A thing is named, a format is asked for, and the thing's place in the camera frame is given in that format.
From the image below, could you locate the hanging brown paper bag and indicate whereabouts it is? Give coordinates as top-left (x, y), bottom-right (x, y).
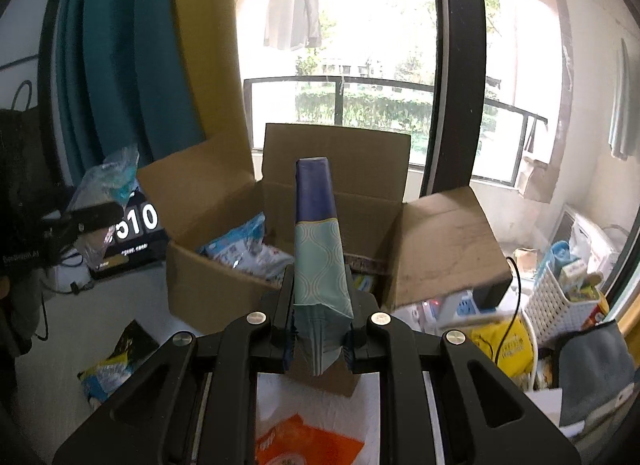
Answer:
top-left (517, 117), bottom-right (561, 203)

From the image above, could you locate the orange snack packet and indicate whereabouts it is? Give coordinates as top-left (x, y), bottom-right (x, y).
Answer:
top-left (256, 412), bottom-right (366, 465)

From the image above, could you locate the blue white snack packet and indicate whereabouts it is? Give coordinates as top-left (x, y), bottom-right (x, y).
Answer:
top-left (197, 212), bottom-right (266, 271)

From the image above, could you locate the person's left forearm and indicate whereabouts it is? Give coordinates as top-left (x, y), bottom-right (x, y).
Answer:
top-left (0, 270), bottom-right (46, 356)

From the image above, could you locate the hanging pale blue towel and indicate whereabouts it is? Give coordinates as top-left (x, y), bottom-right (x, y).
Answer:
top-left (608, 39), bottom-right (633, 162)

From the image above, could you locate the black charger cable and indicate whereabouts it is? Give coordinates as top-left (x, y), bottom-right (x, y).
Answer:
top-left (492, 257), bottom-right (523, 361)

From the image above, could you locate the white power strip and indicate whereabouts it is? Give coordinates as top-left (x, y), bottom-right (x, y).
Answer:
top-left (415, 290), bottom-right (518, 331)

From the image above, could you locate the yellow printed bag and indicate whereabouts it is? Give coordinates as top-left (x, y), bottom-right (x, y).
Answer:
top-left (467, 317), bottom-right (533, 378)

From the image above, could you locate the black charger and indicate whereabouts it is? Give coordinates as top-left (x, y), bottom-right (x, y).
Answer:
top-left (472, 280), bottom-right (513, 311)

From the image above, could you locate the brown cardboard box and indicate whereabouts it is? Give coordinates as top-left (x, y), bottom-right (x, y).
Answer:
top-left (137, 123), bottom-right (513, 396)

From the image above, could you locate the white printed snack packet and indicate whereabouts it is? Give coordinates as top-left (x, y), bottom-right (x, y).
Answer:
top-left (235, 245), bottom-right (296, 286)

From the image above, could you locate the grey cloth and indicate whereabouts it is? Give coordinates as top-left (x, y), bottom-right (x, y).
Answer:
top-left (557, 317), bottom-right (636, 428)

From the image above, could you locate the black window frame post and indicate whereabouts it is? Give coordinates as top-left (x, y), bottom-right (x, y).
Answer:
top-left (419, 0), bottom-right (483, 198)
top-left (37, 0), bottom-right (83, 180)

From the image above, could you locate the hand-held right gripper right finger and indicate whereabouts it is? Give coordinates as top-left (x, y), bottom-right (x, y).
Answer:
top-left (342, 265), bottom-right (583, 465)

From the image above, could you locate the mustard yellow curtain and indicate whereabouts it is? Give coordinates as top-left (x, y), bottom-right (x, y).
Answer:
top-left (172, 0), bottom-right (256, 180)

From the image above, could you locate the teal curtain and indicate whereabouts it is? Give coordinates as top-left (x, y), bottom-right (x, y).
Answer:
top-left (50, 0), bottom-right (206, 186)

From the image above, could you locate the black balcony railing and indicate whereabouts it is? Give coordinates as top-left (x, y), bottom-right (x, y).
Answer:
top-left (243, 76), bottom-right (548, 186)

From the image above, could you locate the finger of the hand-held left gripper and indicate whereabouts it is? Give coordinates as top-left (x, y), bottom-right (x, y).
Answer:
top-left (42, 201), bottom-right (124, 246)

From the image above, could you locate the clear packet with blue pieces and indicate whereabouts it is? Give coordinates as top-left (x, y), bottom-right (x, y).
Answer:
top-left (65, 145), bottom-right (141, 271)

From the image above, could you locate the light blue snack packet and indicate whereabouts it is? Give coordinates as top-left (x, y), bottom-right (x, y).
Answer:
top-left (77, 357), bottom-right (136, 403)

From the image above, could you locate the black tablet clock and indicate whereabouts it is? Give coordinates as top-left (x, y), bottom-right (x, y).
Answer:
top-left (90, 187), bottom-right (168, 280)

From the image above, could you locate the navy and teal packet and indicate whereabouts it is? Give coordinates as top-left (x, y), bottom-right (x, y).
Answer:
top-left (292, 157), bottom-right (356, 377)

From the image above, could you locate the white plastic basket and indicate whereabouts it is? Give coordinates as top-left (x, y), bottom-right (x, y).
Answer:
top-left (527, 240), bottom-right (608, 341)

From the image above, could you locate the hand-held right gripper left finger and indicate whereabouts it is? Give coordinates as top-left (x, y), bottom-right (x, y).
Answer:
top-left (52, 265), bottom-right (301, 465)

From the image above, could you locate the white appliance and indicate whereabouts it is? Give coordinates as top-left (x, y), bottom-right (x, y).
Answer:
top-left (550, 202), bottom-right (631, 286)

